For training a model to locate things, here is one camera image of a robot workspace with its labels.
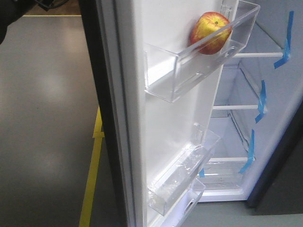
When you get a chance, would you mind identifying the white fridge door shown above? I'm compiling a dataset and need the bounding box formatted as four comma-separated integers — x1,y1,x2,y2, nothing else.
79,0,232,227

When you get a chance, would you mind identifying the clear door bin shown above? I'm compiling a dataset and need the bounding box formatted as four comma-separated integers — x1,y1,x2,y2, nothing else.
143,0,260,102
147,123,221,216
161,177,205,227

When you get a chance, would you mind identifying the clear upper door bin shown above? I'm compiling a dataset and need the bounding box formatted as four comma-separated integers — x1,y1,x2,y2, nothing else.
143,0,260,102

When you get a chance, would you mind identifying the red yellow apple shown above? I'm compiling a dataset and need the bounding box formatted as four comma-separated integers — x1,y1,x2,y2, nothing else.
189,11,232,55

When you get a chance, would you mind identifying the clear middle door bin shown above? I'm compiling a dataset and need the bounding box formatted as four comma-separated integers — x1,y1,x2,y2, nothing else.
147,123,221,216

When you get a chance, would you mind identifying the clear fridge crisper drawer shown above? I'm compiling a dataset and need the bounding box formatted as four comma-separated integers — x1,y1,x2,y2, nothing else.
198,157,255,190

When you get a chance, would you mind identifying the dark grey fridge body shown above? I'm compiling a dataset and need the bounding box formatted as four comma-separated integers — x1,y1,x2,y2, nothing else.
200,0,303,208

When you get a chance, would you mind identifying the clear lower door bin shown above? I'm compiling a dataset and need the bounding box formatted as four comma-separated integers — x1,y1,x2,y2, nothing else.
161,177,205,227

